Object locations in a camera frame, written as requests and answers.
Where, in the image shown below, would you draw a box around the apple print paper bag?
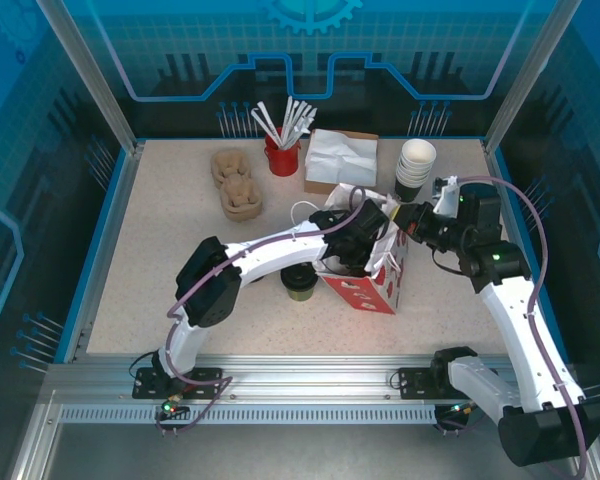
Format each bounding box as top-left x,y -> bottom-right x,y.
289,182 -> 411,316

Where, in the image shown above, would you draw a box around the white napkins in cardboard box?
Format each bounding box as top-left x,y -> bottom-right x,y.
303,128 -> 381,195

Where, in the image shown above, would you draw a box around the red plastic straw holder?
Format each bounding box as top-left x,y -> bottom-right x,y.
263,127 -> 301,177

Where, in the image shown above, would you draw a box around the paper wrapped straw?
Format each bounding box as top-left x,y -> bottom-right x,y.
280,96 -> 295,147
256,101 -> 285,147
250,108 -> 281,149
289,104 -> 313,147
283,99 -> 301,147
286,101 -> 307,147
294,107 -> 318,146

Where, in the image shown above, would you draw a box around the small LED circuit board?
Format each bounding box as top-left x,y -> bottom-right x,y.
154,394 -> 189,422
437,399 -> 481,424

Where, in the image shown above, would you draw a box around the metal lower shelf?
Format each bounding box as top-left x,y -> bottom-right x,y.
9,389 -> 600,480

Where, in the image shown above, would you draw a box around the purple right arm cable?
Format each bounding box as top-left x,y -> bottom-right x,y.
437,174 -> 594,480

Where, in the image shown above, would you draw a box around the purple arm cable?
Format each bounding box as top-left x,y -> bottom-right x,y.
154,185 -> 381,437
437,174 -> 594,480

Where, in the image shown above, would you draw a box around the aluminium frame post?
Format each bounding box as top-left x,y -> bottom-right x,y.
481,0 -> 570,156
35,0 -> 147,157

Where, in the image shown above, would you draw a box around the aluminium mounting rail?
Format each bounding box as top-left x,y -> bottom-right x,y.
44,353 -> 581,407

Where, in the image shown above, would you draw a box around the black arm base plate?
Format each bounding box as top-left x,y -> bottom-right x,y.
132,367 -> 225,401
397,367 -> 490,401

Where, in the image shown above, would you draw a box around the slotted grey cable duct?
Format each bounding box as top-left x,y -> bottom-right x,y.
58,404 -> 439,426

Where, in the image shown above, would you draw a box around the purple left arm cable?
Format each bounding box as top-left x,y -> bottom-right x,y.
154,185 -> 381,437

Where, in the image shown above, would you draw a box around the aluminium table side rail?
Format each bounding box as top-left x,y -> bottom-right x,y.
62,141 -> 147,364

